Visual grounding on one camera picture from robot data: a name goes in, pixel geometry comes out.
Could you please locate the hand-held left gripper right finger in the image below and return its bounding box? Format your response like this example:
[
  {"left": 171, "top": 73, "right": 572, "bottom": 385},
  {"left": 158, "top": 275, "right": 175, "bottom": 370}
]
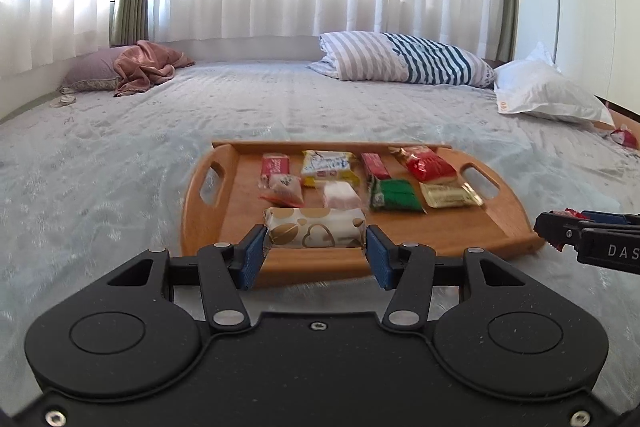
[{"left": 365, "top": 225, "right": 532, "bottom": 334}]

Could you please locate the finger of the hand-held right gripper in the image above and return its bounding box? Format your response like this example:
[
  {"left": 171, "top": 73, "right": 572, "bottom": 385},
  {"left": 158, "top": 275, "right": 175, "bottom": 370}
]
[
  {"left": 582, "top": 210, "right": 640, "bottom": 228},
  {"left": 534, "top": 212, "right": 583, "bottom": 253}
]

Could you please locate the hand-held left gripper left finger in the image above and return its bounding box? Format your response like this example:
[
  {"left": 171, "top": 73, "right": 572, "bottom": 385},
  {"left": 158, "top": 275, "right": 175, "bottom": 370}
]
[{"left": 106, "top": 224, "right": 268, "bottom": 334}]

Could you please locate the long red snack bar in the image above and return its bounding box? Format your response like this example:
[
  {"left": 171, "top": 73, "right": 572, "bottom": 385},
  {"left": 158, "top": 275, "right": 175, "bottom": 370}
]
[{"left": 547, "top": 208, "right": 593, "bottom": 253}]

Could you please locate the green snack packet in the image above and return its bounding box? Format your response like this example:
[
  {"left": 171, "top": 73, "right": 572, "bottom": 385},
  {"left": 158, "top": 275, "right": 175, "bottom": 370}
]
[{"left": 368, "top": 177, "right": 427, "bottom": 214}]

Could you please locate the white gold heart snack packet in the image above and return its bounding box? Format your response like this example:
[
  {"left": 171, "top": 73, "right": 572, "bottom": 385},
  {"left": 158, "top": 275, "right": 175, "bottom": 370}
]
[{"left": 263, "top": 206, "right": 368, "bottom": 250}]

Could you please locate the white translucent snack packet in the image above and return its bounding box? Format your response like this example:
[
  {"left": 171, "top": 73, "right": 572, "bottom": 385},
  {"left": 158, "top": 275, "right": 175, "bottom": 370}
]
[{"left": 320, "top": 180, "right": 366, "bottom": 210}]

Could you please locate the pink and white snack packet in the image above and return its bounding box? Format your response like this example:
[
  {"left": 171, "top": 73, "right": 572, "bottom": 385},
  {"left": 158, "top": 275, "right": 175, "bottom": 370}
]
[{"left": 258, "top": 173, "right": 306, "bottom": 208}]

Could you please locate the wooden tray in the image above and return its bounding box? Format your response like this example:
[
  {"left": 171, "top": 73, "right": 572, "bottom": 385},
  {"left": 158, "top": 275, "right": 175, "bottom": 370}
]
[{"left": 180, "top": 141, "right": 546, "bottom": 280}]

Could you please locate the red biscuit packet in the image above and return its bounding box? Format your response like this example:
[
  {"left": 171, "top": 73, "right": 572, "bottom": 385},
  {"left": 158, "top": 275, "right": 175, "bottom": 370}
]
[{"left": 260, "top": 153, "right": 292, "bottom": 188}]

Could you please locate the red wafer packet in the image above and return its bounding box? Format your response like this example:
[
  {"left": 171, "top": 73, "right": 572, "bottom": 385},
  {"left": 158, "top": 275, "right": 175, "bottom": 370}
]
[{"left": 361, "top": 152, "right": 392, "bottom": 181}]

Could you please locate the beige cracker packet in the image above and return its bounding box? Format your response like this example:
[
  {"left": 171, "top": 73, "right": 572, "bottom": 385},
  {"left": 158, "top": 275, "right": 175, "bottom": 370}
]
[{"left": 419, "top": 181, "right": 485, "bottom": 209}]

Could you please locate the small red packet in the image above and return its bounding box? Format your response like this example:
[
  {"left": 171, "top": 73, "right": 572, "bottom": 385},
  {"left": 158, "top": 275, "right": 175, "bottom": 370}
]
[{"left": 607, "top": 124, "right": 638, "bottom": 148}]

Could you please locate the red snack packet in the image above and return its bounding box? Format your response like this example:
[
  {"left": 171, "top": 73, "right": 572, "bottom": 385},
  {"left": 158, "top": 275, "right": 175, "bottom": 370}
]
[{"left": 390, "top": 145, "right": 458, "bottom": 184}]

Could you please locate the yellow snack packet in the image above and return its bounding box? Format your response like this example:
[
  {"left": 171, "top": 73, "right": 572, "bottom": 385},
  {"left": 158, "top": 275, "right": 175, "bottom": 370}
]
[{"left": 300, "top": 149, "right": 360, "bottom": 188}]

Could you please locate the white pillow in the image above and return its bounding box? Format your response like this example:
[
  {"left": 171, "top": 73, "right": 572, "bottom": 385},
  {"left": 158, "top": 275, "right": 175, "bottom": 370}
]
[{"left": 494, "top": 41, "right": 616, "bottom": 128}]

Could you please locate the striped pillow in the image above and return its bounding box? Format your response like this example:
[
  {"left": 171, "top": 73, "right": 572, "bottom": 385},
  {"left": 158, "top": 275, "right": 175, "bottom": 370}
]
[{"left": 306, "top": 31, "right": 496, "bottom": 88}]

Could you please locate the pink cloth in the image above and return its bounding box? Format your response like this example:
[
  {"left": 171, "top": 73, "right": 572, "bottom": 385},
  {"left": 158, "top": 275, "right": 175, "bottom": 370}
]
[{"left": 112, "top": 40, "right": 196, "bottom": 98}]

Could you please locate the purple pillow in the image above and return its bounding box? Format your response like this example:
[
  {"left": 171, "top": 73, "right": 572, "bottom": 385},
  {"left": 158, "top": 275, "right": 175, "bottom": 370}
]
[{"left": 59, "top": 47, "right": 126, "bottom": 92}]

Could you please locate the wooden bed frame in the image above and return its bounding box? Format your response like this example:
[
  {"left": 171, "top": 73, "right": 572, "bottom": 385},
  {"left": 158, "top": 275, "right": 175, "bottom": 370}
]
[{"left": 595, "top": 94, "right": 640, "bottom": 152}]

